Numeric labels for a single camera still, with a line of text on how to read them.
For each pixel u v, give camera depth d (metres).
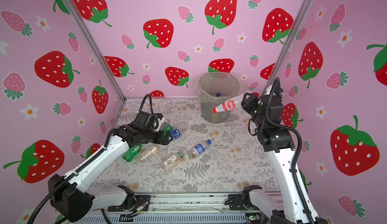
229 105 0.68
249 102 0.55
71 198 0.38
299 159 0.39
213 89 1.04
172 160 0.83
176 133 0.95
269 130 0.44
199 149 0.88
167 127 0.98
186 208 0.73
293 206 0.36
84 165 0.43
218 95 1.10
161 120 0.73
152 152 0.88
